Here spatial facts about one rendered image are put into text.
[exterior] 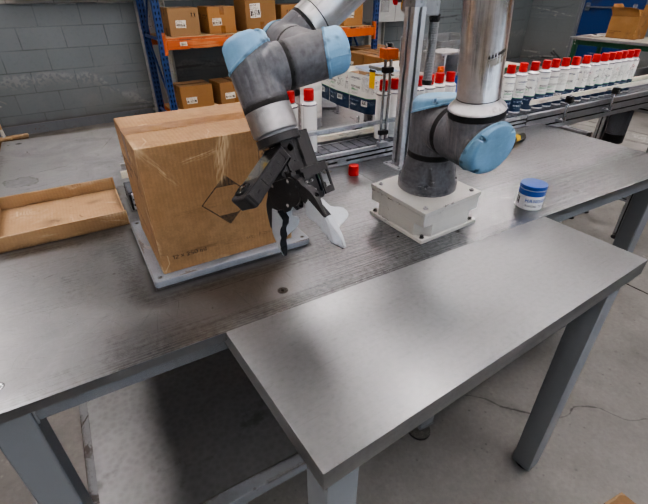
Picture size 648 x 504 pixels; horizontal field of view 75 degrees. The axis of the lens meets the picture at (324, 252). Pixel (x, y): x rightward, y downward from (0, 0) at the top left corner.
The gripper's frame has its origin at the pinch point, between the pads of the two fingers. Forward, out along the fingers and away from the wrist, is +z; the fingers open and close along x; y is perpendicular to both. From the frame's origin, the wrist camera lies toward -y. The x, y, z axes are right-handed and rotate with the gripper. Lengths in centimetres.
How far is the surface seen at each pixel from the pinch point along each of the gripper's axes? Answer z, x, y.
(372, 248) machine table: 9.7, 12.4, 29.5
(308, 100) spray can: -32, 43, 58
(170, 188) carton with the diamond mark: -18.4, 24.5, -6.3
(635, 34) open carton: -27, 39, 642
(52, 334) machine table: -1.0, 37.2, -32.2
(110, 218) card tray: -18, 62, -6
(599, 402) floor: 108, -3, 109
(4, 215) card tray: -28, 89, -22
